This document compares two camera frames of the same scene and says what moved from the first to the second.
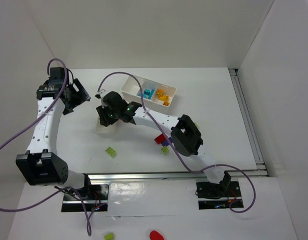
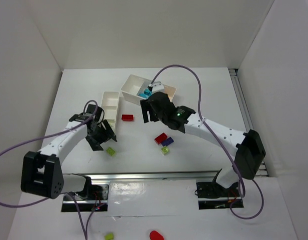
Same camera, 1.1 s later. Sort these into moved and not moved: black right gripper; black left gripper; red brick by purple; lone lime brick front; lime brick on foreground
Moved: black left gripper; black right gripper
Not moved: lime brick on foreground; lone lime brick front; red brick by purple
